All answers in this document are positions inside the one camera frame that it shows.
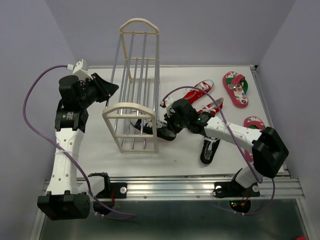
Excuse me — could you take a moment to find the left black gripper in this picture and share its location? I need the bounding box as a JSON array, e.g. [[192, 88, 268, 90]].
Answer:
[[79, 72, 120, 107]]

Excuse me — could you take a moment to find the red sneaker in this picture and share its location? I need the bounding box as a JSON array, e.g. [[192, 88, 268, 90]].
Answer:
[[197, 97, 224, 115], [180, 79, 214, 105]]

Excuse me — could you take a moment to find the cream metal shoe shelf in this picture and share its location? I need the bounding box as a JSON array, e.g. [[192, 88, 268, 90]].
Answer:
[[102, 18, 160, 154]]

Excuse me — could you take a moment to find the black sneaker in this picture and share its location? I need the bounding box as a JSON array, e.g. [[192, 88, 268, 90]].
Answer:
[[130, 118, 176, 141], [199, 137, 221, 166]]

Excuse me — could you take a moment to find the pink green sandal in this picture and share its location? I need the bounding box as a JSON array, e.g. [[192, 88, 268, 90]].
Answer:
[[222, 71, 249, 108], [243, 115, 266, 163]]

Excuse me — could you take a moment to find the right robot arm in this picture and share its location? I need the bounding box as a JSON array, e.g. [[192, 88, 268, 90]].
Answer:
[[161, 98, 289, 199]]

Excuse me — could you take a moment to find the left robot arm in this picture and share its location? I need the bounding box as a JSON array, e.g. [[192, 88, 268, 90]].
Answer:
[[37, 73, 119, 221]]

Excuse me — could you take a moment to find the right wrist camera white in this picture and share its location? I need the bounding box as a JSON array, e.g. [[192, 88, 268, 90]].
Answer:
[[160, 97, 177, 118]]

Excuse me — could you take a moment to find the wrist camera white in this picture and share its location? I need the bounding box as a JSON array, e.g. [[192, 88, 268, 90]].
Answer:
[[66, 59, 92, 81], [160, 97, 177, 118]]

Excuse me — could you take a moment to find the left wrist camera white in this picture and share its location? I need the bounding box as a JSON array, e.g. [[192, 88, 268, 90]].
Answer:
[[66, 59, 92, 81]]

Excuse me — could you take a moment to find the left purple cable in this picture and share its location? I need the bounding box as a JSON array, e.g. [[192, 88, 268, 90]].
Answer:
[[22, 64, 137, 221]]

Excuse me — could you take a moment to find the purple cable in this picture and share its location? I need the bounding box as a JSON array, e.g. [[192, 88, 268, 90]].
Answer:
[[159, 86, 277, 216], [22, 64, 137, 221]]

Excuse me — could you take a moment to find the aluminium mounting rail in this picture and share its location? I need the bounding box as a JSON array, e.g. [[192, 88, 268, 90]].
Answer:
[[42, 177, 306, 201]]

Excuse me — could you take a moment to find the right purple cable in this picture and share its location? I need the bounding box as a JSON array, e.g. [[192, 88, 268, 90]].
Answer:
[[159, 86, 277, 216]]

